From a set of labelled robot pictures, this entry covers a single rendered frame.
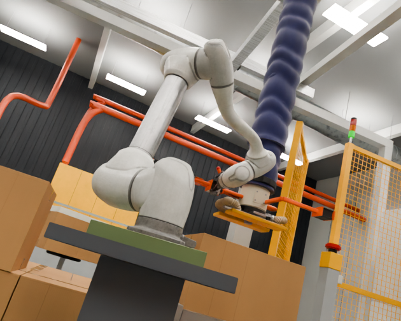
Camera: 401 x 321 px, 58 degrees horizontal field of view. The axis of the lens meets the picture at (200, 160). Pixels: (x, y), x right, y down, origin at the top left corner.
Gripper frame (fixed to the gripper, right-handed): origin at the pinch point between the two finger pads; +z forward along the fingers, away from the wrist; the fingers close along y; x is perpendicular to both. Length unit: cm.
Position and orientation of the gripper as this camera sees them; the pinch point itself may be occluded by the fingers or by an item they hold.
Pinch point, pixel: (212, 186)
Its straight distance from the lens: 206.9
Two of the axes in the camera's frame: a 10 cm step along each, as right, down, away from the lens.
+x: 9.1, 3.5, 2.4
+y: -2.7, 9.1, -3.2
